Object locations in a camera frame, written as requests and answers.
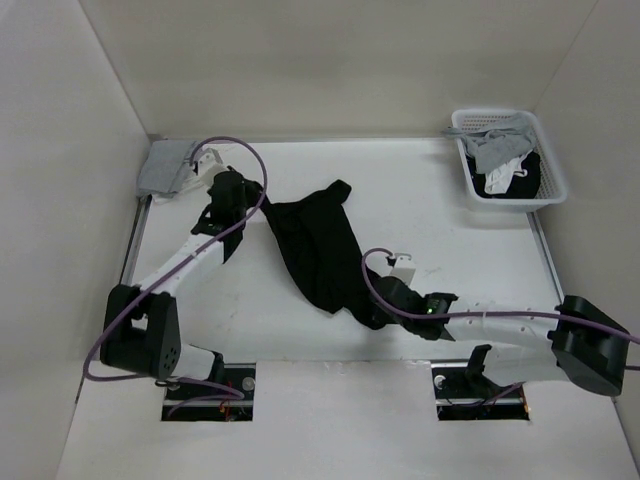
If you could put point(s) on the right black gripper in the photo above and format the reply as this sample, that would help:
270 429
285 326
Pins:
380 315

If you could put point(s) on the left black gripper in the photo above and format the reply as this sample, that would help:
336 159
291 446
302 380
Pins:
251 194

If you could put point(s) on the black tank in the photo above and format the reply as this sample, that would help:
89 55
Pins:
322 254
524 188

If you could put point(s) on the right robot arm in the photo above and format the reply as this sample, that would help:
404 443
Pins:
577 342

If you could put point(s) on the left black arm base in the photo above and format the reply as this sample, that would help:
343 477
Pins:
231 401

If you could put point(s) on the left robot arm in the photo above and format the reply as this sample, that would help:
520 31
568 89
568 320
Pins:
142 327

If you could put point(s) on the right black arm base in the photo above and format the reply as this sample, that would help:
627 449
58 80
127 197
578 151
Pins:
463 393

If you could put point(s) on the folded white tank top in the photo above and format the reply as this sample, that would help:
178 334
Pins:
190 182

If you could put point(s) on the folded grey tank top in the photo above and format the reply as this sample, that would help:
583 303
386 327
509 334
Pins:
166 162

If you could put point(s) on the white tank top in basket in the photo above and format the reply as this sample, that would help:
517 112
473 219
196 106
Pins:
499 180

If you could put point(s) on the black tank top in basket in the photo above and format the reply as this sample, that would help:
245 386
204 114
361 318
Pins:
524 188

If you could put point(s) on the grey tank top in basket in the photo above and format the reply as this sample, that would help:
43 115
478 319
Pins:
497 143

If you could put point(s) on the white plastic laundry basket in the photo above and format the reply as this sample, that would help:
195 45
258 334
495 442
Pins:
553 189

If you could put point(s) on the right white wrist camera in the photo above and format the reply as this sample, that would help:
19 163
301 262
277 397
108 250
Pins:
402 267

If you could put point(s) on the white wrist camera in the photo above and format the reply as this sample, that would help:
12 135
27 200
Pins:
207 166
402 267

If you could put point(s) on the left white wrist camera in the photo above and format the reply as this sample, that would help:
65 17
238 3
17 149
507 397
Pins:
207 166

